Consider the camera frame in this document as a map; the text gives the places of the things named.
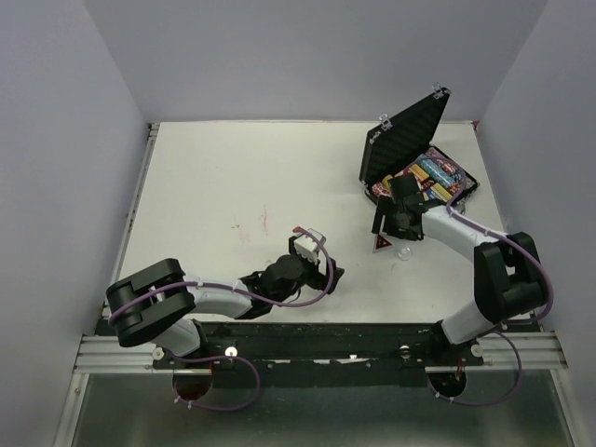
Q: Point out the red card deck box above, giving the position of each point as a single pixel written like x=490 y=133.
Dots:
x=420 y=175

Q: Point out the black poker case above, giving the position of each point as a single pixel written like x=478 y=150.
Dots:
x=399 y=140

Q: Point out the gold chip row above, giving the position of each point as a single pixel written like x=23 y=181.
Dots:
x=386 y=181

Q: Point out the aluminium frame rail left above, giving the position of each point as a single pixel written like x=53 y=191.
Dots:
x=104 y=355

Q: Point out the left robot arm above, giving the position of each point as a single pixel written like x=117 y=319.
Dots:
x=153 y=305

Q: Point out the red triangular dealer card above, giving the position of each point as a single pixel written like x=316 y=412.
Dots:
x=381 y=243

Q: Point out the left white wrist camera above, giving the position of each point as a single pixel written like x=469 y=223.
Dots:
x=308 y=244

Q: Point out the aluminium table edge rail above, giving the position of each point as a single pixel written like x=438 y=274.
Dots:
x=153 y=130

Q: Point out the red white chip row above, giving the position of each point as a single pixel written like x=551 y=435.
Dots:
x=378 y=191

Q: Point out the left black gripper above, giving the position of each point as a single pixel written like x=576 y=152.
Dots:
x=318 y=280

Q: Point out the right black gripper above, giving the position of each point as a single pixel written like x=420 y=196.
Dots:
x=386 y=206

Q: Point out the clear round dealer button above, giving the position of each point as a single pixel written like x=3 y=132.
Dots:
x=404 y=253

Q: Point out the light blue chip stack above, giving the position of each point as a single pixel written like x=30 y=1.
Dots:
x=442 y=178
x=427 y=165

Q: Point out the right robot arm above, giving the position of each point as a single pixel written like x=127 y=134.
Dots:
x=508 y=279

